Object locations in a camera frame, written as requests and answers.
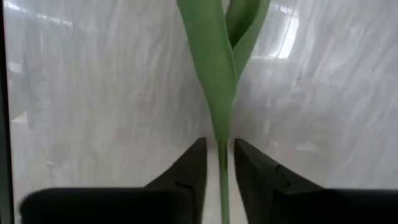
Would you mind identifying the pink artificial tulip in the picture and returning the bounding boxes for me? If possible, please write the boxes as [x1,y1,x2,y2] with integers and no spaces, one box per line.
[176,0,272,224]

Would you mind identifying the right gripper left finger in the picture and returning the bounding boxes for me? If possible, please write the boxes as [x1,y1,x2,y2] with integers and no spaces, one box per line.
[144,138,208,189]

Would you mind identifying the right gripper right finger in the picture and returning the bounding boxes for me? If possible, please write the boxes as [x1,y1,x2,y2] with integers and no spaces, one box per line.
[234,138,324,190]

